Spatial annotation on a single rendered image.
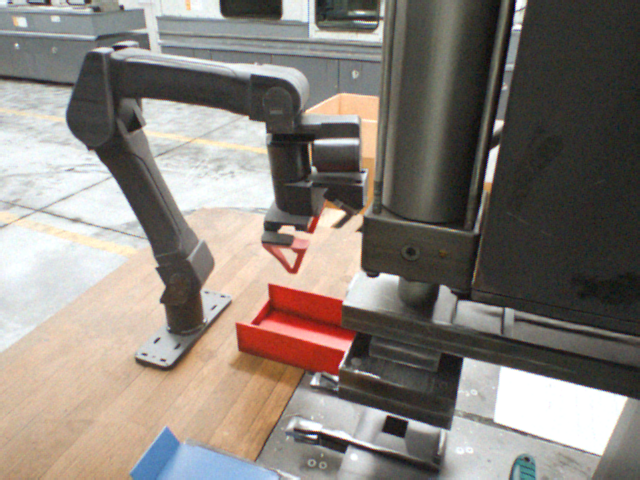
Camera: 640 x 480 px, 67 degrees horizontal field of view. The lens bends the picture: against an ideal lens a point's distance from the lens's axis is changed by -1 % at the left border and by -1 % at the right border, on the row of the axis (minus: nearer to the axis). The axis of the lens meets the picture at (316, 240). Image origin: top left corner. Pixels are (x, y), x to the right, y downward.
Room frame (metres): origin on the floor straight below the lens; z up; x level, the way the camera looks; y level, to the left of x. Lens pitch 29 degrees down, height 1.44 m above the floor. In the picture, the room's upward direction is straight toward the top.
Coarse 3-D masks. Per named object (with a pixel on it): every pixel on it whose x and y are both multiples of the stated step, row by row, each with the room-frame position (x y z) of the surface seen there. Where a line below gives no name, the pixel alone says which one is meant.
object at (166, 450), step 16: (160, 432) 0.40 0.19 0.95; (160, 448) 0.38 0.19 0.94; (176, 448) 0.39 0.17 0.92; (192, 448) 0.39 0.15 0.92; (144, 464) 0.36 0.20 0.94; (160, 464) 0.37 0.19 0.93; (176, 464) 0.37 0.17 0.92; (192, 464) 0.37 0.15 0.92; (208, 464) 0.37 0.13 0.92; (224, 464) 0.37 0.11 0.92; (240, 464) 0.37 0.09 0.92
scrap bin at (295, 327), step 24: (288, 288) 0.69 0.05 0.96; (264, 312) 0.68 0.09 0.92; (288, 312) 0.69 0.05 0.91; (312, 312) 0.67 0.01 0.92; (336, 312) 0.66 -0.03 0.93; (240, 336) 0.59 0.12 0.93; (264, 336) 0.58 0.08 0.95; (288, 336) 0.56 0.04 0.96; (312, 336) 0.63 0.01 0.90; (336, 336) 0.63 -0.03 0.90; (288, 360) 0.56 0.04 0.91; (312, 360) 0.55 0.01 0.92; (336, 360) 0.53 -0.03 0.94
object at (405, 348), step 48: (384, 288) 0.37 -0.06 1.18; (432, 288) 0.34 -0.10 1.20; (384, 336) 0.33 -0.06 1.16; (432, 336) 0.32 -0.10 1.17; (480, 336) 0.30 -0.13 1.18; (528, 336) 0.32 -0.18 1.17; (576, 336) 0.32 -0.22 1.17; (624, 336) 0.32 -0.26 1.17; (384, 384) 0.29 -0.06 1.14; (432, 384) 0.29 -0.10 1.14; (576, 384) 0.27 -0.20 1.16; (624, 384) 0.26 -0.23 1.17
